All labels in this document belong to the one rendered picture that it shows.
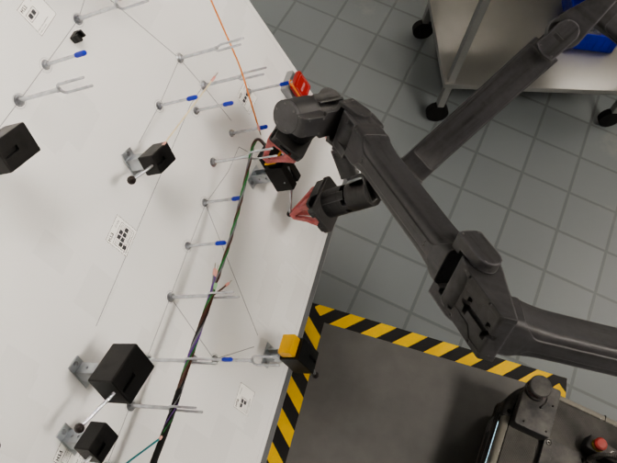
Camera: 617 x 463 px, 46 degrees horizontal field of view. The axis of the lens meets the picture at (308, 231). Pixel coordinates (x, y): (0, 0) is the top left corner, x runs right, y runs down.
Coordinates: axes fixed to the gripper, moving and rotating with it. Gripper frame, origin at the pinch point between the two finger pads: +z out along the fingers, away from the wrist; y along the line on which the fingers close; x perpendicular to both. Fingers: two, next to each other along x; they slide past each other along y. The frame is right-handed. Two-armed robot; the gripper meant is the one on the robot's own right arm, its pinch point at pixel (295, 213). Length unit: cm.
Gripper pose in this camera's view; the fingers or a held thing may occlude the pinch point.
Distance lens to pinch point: 150.8
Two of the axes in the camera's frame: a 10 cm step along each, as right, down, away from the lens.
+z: -7.6, 2.0, 6.2
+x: 5.7, 6.8, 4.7
